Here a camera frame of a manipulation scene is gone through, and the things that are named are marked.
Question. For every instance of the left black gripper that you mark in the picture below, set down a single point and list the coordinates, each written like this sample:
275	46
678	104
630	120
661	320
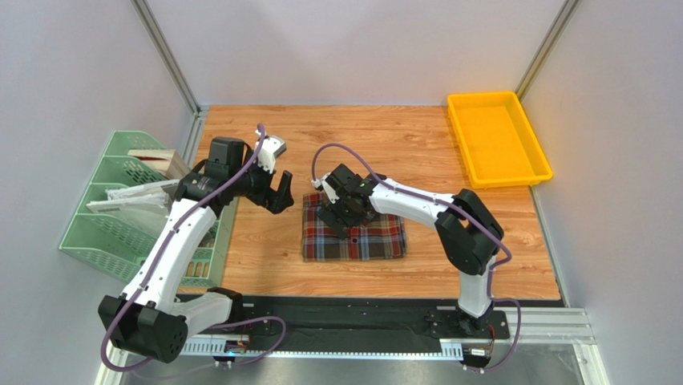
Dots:
275	201

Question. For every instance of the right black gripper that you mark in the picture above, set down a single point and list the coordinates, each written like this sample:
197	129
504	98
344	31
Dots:
341	220

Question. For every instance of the plaid long sleeve shirt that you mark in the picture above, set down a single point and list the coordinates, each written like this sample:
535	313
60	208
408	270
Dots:
382	238

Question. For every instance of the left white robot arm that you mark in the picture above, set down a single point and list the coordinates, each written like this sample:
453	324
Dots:
145	322

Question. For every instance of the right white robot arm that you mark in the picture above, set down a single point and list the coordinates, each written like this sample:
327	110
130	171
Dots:
469	234

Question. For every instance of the wooden block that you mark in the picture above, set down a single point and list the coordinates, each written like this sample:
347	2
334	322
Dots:
166	162

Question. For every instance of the white papers in plastic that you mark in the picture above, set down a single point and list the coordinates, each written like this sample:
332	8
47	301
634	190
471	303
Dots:
145	207

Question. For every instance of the yellow plastic tray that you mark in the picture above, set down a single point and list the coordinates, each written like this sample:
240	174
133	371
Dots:
498	144

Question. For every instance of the green file organizer rack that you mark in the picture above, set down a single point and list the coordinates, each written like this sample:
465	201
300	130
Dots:
116	248

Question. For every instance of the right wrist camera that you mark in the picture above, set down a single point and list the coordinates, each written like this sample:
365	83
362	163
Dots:
321	184

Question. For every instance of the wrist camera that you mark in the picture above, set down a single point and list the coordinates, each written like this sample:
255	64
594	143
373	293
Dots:
271	149
321	184

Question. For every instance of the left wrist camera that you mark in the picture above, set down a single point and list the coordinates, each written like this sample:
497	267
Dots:
271	149

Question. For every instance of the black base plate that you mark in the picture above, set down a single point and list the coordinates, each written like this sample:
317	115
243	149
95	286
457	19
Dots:
362	325

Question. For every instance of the aluminium frame rail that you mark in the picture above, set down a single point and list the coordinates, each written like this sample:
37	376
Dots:
555	346

